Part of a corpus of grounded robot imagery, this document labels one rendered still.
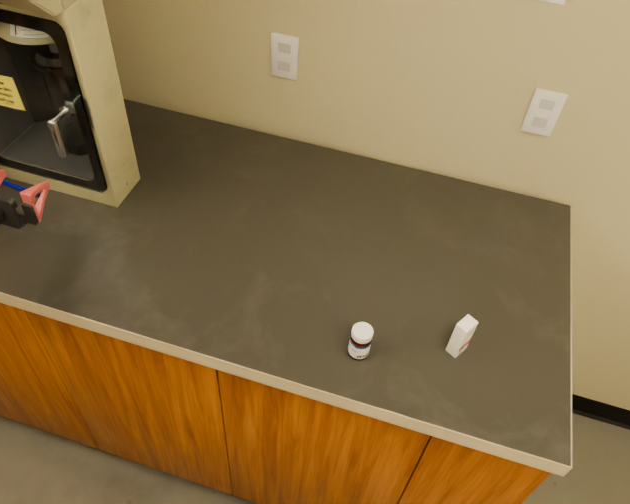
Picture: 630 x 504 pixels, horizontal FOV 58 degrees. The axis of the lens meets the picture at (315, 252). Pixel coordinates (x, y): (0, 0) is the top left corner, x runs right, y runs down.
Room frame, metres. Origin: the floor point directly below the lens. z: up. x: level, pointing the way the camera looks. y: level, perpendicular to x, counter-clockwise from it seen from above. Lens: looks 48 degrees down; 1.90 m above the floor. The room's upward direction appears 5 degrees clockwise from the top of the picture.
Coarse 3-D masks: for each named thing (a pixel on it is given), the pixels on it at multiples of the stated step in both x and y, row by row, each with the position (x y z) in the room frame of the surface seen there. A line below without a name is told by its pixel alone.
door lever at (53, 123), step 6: (60, 108) 0.94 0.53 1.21; (66, 108) 0.94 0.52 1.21; (60, 114) 0.92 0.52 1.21; (66, 114) 0.93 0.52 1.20; (48, 120) 0.90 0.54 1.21; (54, 120) 0.90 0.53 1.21; (60, 120) 0.91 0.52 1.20; (48, 126) 0.89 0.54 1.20; (54, 126) 0.89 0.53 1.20; (54, 132) 0.89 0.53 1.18; (60, 132) 0.90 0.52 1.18; (54, 138) 0.89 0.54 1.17; (60, 138) 0.89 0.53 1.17; (60, 144) 0.89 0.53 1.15; (60, 150) 0.89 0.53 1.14; (66, 150) 0.90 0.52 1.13; (60, 156) 0.89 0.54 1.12; (66, 156) 0.90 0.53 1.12
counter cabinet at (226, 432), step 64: (0, 320) 0.72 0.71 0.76; (0, 384) 0.75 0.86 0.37; (64, 384) 0.70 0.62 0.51; (128, 384) 0.65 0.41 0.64; (192, 384) 0.61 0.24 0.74; (256, 384) 0.58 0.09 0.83; (128, 448) 0.67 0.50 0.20; (192, 448) 0.62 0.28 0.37; (256, 448) 0.58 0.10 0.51; (320, 448) 0.54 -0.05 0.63; (384, 448) 0.51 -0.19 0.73; (448, 448) 0.49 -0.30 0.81
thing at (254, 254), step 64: (192, 128) 1.27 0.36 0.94; (0, 192) 0.95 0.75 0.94; (192, 192) 1.02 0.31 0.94; (256, 192) 1.04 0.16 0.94; (320, 192) 1.06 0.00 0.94; (384, 192) 1.08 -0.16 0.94; (448, 192) 1.10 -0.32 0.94; (512, 192) 1.13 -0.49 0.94; (0, 256) 0.76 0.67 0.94; (64, 256) 0.78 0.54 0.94; (128, 256) 0.80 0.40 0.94; (192, 256) 0.81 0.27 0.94; (256, 256) 0.83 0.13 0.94; (320, 256) 0.85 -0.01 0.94; (384, 256) 0.87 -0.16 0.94; (448, 256) 0.88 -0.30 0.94; (512, 256) 0.90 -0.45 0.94; (64, 320) 0.64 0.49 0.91; (128, 320) 0.63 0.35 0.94; (192, 320) 0.65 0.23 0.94; (256, 320) 0.66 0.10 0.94; (320, 320) 0.68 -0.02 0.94; (384, 320) 0.69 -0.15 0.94; (448, 320) 0.71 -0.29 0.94; (512, 320) 0.72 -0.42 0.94; (320, 384) 0.53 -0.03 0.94; (384, 384) 0.54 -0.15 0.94; (448, 384) 0.56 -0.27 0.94; (512, 384) 0.57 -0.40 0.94; (512, 448) 0.44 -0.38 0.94
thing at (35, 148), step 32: (0, 32) 0.96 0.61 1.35; (32, 32) 0.94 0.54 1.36; (64, 32) 0.94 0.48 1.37; (0, 64) 0.97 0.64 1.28; (32, 64) 0.95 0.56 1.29; (64, 64) 0.93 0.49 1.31; (32, 96) 0.96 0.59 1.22; (64, 96) 0.94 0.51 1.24; (0, 128) 0.98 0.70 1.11; (32, 128) 0.96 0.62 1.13; (64, 128) 0.94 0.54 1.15; (0, 160) 0.99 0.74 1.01; (32, 160) 0.97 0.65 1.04; (64, 160) 0.95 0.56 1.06; (96, 160) 0.93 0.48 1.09
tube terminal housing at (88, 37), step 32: (64, 0) 0.95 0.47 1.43; (96, 0) 1.03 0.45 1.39; (96, 32) 1.01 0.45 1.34; (96, 64) 0.99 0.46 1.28; (96, 96) 0.96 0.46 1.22; (96, 128) 0.94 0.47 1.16; (128, 128) 1.04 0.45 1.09; (128, 160) 1.02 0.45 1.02; (64, 192) 0.97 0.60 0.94; (96, 192) 0.95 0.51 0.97; (128, 192) 0.99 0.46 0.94
